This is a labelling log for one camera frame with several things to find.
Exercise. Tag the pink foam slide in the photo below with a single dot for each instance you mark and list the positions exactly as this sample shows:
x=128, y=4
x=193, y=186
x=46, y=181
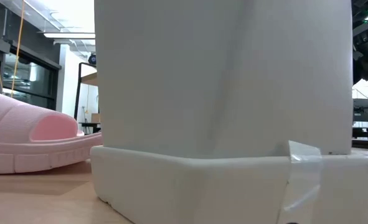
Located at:
x=15, y=146

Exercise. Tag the grey background machine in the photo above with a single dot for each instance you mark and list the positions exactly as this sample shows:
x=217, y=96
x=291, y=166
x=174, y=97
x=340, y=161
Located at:
x=364, y=109

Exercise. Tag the clear tape strip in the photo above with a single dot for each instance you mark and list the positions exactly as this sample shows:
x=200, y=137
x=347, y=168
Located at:
x=302, y=174

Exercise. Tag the white foam box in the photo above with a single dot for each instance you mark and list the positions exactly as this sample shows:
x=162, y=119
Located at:
x=202, y=77

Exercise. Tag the black round lamp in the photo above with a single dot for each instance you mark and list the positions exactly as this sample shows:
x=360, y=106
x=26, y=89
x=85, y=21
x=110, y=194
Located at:
x=92, y=59

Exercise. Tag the small cardboard box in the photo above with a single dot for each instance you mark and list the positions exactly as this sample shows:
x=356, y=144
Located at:
x=95, y=117

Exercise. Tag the black background table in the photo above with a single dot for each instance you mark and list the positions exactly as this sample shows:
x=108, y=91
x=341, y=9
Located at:
x=88, y=124

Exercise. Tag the white ceiling light strip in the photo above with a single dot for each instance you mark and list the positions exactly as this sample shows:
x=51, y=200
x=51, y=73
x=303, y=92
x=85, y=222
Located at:
x=68, y=35

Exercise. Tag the wooden shelf black frame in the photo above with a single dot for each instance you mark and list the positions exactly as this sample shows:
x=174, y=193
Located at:
x=77, y=93

